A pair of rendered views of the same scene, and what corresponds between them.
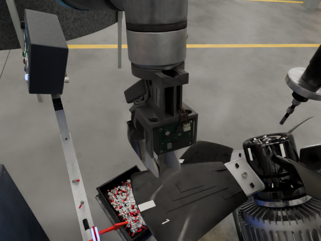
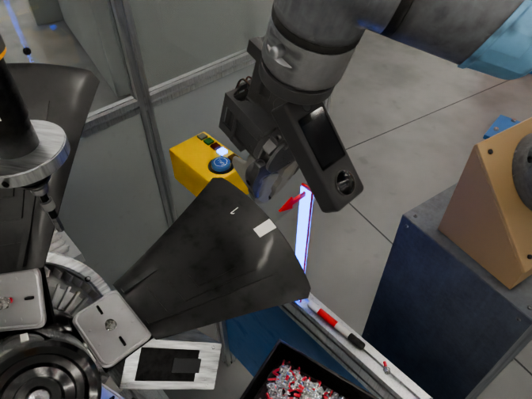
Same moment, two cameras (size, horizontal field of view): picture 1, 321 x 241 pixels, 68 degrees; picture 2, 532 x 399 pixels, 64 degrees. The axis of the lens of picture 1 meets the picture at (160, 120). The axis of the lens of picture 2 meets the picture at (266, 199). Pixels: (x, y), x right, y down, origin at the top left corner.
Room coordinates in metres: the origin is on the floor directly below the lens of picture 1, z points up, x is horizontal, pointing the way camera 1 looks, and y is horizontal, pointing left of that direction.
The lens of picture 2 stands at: (0.61, -0.08, 1.66)
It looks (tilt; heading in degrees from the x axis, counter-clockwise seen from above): 45 degrees down; 169
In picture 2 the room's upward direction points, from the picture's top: straight up
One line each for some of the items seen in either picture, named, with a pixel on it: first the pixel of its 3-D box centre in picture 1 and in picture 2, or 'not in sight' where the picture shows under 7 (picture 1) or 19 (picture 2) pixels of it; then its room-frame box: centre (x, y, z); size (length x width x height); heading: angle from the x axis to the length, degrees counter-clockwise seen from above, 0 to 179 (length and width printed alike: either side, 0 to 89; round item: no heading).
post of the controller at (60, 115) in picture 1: (61, 120); not in sight; (0.59, 0.37, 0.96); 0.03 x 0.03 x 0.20; 32
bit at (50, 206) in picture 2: (288, 113); (51, 210); (0.33, -0.22, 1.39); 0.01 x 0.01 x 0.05
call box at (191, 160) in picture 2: not in sight; (210, 172); (-0.11, -0.07, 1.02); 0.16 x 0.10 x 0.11; 32
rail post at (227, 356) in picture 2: not in sight; (221, 309); (-0.14, -0.08, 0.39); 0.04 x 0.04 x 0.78; 32
